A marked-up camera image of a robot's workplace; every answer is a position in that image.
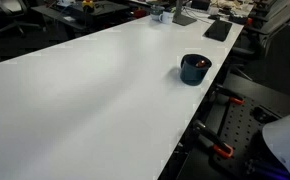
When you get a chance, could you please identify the marker with red cap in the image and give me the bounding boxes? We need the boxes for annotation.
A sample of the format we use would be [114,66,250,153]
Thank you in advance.
[195,59,207,69]

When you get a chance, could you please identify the white mug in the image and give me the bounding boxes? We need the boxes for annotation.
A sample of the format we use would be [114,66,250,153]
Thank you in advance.
[158,10,175,25]

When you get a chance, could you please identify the small red object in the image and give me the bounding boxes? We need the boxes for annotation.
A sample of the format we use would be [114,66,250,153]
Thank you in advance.
[133,8,148,19]

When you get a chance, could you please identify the grey green bowl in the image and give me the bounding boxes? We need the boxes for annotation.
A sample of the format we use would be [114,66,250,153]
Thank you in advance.
[150,4,166,22]

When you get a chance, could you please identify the grey monitor stand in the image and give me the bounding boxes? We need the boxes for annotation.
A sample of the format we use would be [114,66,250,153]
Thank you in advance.
[172,0,198,27]

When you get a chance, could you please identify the black background desk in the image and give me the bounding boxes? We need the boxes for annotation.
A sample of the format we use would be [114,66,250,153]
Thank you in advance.
[31,0,133,34]

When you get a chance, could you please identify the black flat pad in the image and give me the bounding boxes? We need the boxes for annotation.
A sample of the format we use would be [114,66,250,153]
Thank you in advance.
[203,19,234,43]

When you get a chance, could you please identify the black box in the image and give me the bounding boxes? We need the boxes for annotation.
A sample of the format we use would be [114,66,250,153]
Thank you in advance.
[190,0,211,11]

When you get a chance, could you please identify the yellow red emergency button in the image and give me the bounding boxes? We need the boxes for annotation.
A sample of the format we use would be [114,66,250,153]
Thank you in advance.
[81,0,96,14]

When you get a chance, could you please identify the small white paper sheet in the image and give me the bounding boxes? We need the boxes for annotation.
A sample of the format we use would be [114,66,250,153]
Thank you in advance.
[62,15,77,24]

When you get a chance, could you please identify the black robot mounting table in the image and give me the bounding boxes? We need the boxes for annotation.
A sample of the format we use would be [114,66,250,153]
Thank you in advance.
[176,71,290,180]

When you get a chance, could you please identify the grey office chair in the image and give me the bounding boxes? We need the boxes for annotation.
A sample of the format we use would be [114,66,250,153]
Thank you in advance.
[231,0,290,73]

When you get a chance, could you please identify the black office chair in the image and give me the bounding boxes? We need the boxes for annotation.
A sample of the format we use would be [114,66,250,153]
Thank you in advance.
[0,0,46,36]

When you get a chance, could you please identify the black clamp with orange handle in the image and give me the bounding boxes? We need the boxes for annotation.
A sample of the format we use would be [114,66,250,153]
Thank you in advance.
[214,83,245,106]
[193,119,235,159]

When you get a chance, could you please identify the black bracket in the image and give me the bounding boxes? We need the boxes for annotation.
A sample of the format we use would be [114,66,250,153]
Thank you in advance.
[253,106,279,124]

